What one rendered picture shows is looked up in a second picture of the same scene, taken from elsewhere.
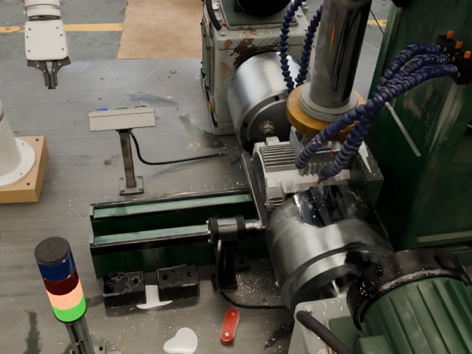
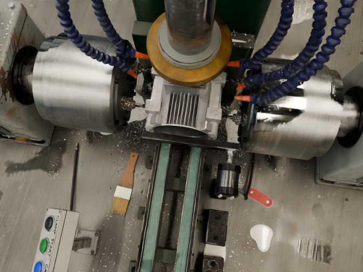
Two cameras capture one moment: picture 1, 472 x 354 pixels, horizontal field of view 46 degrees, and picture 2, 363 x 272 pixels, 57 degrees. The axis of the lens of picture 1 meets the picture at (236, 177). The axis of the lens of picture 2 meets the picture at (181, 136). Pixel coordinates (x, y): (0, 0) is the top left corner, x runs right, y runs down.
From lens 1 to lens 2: 0.90 m
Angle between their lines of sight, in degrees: 41
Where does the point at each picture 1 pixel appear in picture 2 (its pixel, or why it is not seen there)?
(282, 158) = (190, 106)
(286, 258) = (302, 146)
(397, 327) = not seen: outside the picture
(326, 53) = (204, 12)
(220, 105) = (34, 131)
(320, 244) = (320, 116)
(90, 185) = not seen: outside the picture
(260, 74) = (72, 83)
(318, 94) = (200, 46)
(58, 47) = not seen: outside the picture
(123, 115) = (59, 246)
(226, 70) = (14, 111)
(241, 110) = (103, 120)
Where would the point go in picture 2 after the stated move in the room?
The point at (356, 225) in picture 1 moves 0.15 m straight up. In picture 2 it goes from (311, 81) to (341, 46)
